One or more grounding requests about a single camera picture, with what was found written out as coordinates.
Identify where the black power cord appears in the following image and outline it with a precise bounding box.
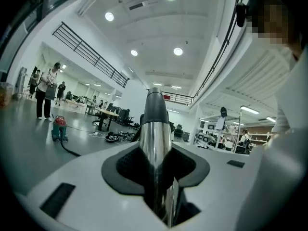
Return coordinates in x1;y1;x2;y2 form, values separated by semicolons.
66;125;97;134

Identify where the red vacuum cleaner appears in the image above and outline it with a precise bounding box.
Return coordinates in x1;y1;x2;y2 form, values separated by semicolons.
51;115;70;143

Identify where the black vacuum hose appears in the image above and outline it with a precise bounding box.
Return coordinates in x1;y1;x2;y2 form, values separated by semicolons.
60;87;170;157

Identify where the silver metal vacuum tube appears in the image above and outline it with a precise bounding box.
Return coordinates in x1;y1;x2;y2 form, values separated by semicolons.
139;121;180;227

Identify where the round wooden table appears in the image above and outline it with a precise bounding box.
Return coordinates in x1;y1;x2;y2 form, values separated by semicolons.
94;108;120;132

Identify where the grey folded hand cart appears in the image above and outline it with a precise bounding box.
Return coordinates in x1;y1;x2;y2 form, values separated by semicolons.
15;66;28;98

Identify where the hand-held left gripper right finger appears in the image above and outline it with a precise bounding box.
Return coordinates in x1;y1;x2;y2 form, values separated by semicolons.
166;143;251;231

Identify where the rectangular light wood table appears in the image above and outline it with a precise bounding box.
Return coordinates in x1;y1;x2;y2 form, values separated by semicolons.
64;99;86;112

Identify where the black metal railing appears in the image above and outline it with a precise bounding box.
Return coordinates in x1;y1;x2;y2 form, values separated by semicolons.
52;21;130;89

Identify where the black head-mounted camera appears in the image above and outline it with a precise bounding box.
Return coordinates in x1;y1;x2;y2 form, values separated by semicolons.
235;2;250;28

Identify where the open black oval case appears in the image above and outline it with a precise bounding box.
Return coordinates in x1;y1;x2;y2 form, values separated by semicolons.
105;131;121;143

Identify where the person's head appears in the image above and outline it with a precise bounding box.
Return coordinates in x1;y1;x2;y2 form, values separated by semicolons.
245;0;304;60

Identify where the brown box with clear bag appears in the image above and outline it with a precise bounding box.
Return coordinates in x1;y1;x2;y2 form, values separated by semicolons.
0;83;13;108

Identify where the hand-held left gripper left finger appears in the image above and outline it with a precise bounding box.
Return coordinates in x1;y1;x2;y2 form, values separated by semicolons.
14;142;167;231

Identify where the person's grey shirt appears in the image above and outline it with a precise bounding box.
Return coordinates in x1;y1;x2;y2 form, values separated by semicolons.
237;44;308;231

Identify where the black high-back office chair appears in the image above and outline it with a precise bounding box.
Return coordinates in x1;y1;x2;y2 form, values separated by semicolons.
115;107;134;128

